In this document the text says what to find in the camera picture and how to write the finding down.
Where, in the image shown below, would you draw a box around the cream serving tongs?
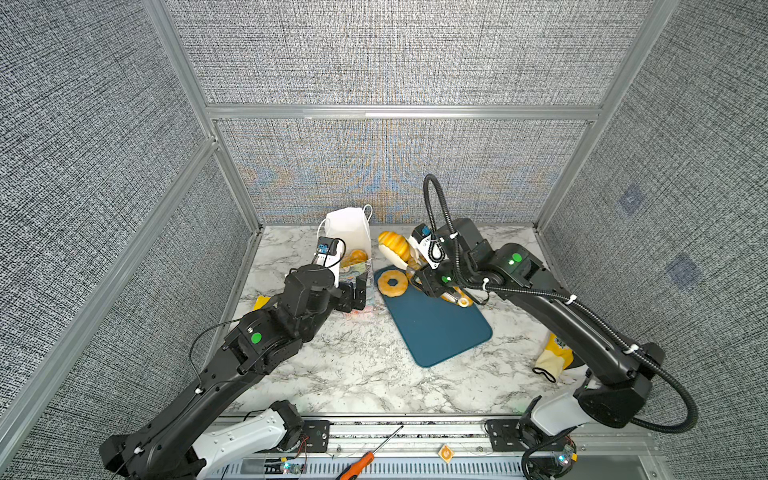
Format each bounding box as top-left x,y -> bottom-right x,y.
378,244 -> 423,287

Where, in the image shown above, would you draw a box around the yellow toy spatula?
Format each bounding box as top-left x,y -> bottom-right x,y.
253,296 -> 271,310

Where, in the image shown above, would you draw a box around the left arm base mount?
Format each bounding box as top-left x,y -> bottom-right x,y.
268,420 -> 331,456

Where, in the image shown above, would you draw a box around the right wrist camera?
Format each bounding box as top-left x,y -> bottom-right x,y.
408,223 -> 445,269

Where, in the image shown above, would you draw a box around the teal rectangular tray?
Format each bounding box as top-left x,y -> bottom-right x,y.
383,286 -> 493,368

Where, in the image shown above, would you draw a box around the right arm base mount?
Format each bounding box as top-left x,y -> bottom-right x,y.
484,419 -> 578,479

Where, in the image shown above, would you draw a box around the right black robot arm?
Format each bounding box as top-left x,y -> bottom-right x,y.
409,218 -> 699,438

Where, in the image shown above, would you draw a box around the fake croissant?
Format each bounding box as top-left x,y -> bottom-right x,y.
441,288 -> 473,308

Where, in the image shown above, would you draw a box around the white floral paper bag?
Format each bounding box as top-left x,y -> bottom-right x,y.
316,204 -> 373,312

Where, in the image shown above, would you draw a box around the fake long twisted bread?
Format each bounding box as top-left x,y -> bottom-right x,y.
341,249 -> 369,268

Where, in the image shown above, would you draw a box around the aluminium front rail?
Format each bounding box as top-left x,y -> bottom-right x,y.
203,415 -> 673,479

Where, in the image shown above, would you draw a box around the yellow work glove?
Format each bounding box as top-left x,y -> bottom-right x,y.
532,333 -> 576,383

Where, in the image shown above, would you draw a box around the orange handled screwdriver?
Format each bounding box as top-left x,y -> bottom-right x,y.
336,425 -> 404,480

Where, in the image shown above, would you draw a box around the small orange tag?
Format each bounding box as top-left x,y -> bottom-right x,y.
438,445 -> 454,463

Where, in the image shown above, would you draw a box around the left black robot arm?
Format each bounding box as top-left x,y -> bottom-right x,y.
99,264 -> 368,479

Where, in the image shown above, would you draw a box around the fake ring donut bread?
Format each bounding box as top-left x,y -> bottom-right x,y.
377,270 -> 409,298

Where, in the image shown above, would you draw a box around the fake round striped bun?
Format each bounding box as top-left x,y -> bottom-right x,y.
378,231 -> 411,263

